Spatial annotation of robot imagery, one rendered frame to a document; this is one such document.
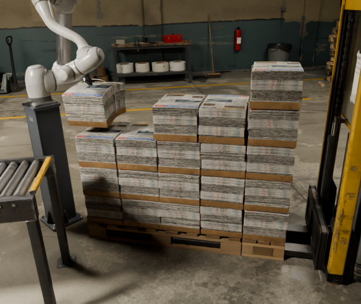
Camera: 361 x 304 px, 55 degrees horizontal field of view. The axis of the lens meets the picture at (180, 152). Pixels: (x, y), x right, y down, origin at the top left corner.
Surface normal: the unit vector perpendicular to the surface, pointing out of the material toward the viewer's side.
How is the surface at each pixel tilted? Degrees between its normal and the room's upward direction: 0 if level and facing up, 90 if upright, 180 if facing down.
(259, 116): 90
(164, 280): 0
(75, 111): 100
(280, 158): 90
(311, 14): 90
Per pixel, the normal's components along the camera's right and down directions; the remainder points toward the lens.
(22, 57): 0.15, 0.37
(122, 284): -0.03, -0.92
